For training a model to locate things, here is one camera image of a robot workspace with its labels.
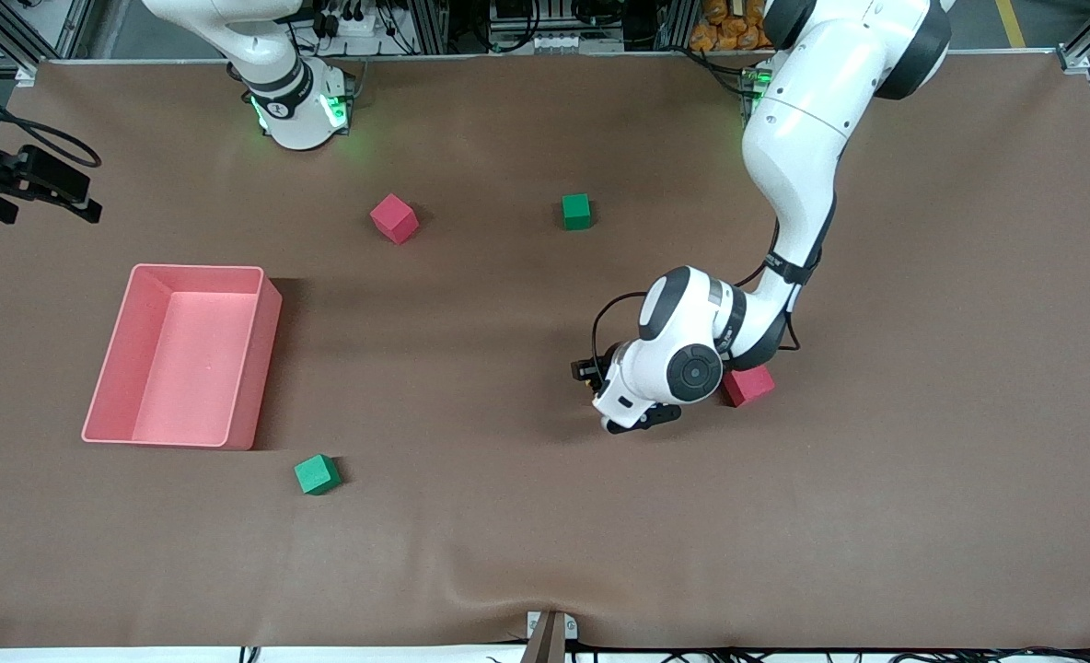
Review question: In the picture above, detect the pink foam cube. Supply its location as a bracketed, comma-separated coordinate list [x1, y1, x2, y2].
[722, 365, 777, 408]
[369, 193, 420, 246]

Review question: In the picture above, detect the brown table cover mat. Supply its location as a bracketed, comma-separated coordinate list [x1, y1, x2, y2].
[0, 51, 1090, 651]

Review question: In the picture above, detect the pink plastic bin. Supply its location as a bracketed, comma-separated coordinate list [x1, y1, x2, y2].
[81, 264, 284, 452]

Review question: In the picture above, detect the white terminal block device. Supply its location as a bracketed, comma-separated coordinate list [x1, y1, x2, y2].
[527, 32, 626, 53]

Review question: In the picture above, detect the white power strip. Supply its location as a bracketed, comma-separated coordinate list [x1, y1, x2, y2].
[317, 7, 382, 40]

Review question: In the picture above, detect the orange packaged goods pile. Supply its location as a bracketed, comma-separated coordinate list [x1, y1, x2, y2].
[690, 0, 772, 52]

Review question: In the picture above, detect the metal clamp bracket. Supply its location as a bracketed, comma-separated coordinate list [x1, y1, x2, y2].
[519, 610, 579, 663]

